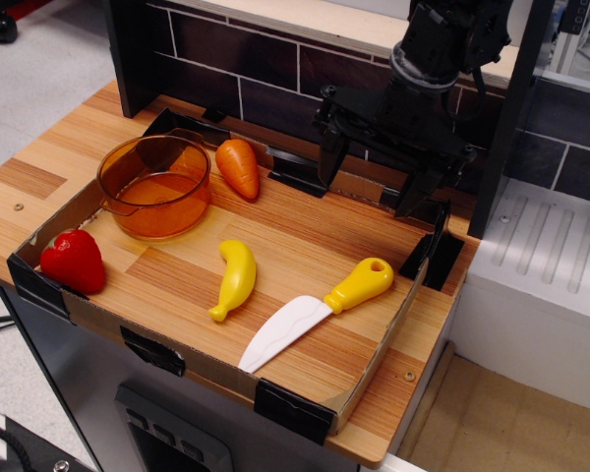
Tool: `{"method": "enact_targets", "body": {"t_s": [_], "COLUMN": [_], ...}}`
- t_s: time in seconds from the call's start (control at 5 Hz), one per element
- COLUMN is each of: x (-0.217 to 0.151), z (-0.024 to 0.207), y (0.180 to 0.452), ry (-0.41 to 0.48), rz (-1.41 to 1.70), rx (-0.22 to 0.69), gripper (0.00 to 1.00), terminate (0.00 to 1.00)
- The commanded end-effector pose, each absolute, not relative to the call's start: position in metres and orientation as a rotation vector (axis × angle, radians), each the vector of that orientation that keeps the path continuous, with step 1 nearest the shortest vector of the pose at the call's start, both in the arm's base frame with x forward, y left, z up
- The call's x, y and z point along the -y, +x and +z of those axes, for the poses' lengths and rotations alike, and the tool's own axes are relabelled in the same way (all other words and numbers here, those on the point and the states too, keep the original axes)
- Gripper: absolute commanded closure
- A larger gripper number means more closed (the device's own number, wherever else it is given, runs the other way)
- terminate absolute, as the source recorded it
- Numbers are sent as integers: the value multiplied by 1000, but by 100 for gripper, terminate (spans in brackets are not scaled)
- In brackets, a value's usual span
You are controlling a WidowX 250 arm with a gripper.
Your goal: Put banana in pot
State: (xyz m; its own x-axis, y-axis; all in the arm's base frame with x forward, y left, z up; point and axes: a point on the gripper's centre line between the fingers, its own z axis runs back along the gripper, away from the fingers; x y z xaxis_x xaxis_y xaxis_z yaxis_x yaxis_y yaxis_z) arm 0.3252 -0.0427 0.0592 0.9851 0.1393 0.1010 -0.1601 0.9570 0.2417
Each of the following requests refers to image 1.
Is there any toy knife yellow handle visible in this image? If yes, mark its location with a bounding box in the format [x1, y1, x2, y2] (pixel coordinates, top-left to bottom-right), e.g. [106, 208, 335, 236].
[238, 258, 394, 374]

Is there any yellow toy banana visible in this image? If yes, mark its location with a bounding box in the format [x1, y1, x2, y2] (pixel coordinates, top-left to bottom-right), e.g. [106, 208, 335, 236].
[208, 240, 257, 323]

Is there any grey toy oven panel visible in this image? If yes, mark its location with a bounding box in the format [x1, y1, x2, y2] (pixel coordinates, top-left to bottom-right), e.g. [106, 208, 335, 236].
[115, 385, 234, 472]

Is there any orange toy carrot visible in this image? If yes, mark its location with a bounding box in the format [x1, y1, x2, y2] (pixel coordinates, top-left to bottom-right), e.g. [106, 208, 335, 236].
[215, 139, 260, 200]

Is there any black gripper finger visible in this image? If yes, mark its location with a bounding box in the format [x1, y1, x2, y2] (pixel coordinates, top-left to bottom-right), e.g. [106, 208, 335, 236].
[394, 170, 445, 217]
[318, 130, 347, 187]

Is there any orange transparent plastic pot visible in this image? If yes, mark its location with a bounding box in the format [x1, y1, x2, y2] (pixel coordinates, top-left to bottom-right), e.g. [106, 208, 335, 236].
[96, 128, 211, 240]

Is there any white toy sink drainboard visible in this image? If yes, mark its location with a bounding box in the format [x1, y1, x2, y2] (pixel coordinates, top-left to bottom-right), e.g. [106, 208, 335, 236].
[450, 180, 590, 409]

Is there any red toy strawberry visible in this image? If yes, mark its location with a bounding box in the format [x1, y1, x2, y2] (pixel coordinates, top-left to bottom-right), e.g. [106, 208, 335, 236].
[39, 229, 105, 294]

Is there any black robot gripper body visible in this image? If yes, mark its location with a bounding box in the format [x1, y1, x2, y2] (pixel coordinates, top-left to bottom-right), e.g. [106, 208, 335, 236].
[314, 74, 476, 173]

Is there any black caster wheel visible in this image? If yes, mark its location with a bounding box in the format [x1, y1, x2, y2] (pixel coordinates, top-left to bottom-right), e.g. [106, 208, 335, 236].
[0, 12, 18, 44]

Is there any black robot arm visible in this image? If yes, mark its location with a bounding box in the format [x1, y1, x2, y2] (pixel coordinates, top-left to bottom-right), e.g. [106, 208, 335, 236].
[314, 1, 511, 217]

